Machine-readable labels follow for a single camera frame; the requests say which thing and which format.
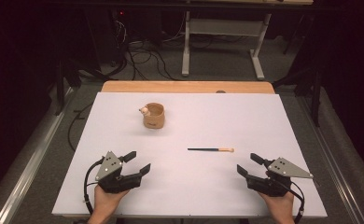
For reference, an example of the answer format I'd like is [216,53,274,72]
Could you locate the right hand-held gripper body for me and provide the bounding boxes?
[245,157,315,198]

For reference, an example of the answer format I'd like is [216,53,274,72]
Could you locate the black brush with tan end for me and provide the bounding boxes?
[187,147,235,153]

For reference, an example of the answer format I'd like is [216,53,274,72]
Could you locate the white desk frame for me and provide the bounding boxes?
[181,10,273,81]

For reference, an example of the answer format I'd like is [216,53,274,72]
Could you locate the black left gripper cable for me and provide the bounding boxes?
[83,157,105,216]

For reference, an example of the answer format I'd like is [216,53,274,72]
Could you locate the person's left hand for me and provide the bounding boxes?
[87,186,131,224]

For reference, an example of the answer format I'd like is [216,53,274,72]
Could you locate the tan cup with animal figure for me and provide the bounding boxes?
[138,102,166,130]

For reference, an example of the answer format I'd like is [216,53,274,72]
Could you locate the metal floor rail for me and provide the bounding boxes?
[295,92,364,224]
[0,87,78,224]

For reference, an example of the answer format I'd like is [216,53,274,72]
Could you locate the black floor cable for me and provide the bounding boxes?
[67,102,94,152]

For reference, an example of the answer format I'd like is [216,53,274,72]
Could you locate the wooden table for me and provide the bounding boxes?
[101,80,276,94]

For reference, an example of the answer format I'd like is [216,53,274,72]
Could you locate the person's right hand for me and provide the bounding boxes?
[258,189,296,224]

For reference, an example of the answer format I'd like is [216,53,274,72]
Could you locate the tangle of floor cables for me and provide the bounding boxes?
[113,18,179,82]

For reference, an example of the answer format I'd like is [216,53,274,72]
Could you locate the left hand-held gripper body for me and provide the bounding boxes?
[94,150,144,194]

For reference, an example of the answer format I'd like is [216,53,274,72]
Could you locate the black stand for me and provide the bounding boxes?
[273,15,325,127]
[53,59,82,117]

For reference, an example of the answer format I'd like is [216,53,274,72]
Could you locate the white board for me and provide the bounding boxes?
[51,91,328,218]

